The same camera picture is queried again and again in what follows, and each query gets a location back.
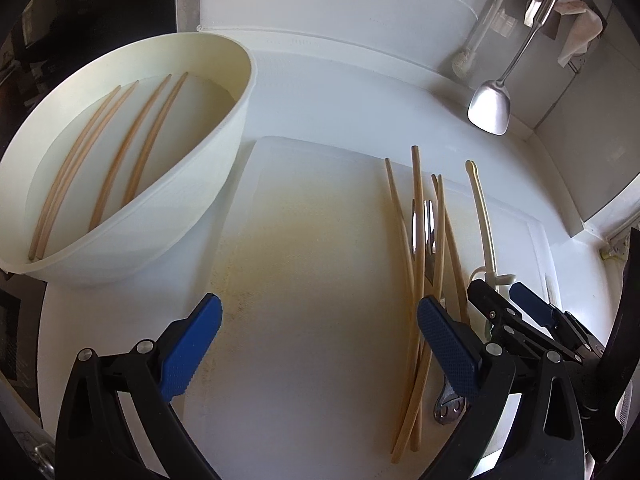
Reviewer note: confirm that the steel spatula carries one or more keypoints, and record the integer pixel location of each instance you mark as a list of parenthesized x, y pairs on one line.
[(490, 107)]

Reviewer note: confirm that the white training chopsticks blue crab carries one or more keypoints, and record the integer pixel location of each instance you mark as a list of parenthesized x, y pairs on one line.
[(482, 210)]

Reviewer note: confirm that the wooden chopstick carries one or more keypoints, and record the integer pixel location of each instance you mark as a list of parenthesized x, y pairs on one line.
[(70, 160), (120, 160), (440, 230), (82, 160), (152, 135), (452, 250)]

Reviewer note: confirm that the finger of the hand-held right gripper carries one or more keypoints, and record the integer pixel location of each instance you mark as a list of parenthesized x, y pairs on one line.
[(492, 310), (530, 300)]

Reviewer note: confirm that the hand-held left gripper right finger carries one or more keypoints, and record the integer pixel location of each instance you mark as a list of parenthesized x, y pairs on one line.
[(447, 350)]

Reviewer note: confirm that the white plastic cutting board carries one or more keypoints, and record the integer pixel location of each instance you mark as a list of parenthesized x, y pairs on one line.
[(310, 260)]

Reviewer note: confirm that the steel fork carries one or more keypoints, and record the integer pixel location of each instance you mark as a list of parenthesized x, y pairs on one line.
[(430, 245)]

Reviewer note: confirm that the white bottle brush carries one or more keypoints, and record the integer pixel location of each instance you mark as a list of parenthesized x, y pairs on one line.
[(462, 62)]

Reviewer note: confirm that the white hanging cloth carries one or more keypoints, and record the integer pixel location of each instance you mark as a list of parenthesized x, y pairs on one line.
[(580, 30)]

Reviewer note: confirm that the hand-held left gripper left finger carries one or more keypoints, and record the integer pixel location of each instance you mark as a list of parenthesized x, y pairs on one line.
[(192, 345)]

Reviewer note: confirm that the cream round bowl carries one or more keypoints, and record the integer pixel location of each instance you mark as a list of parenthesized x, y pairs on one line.
[(200, 200)]

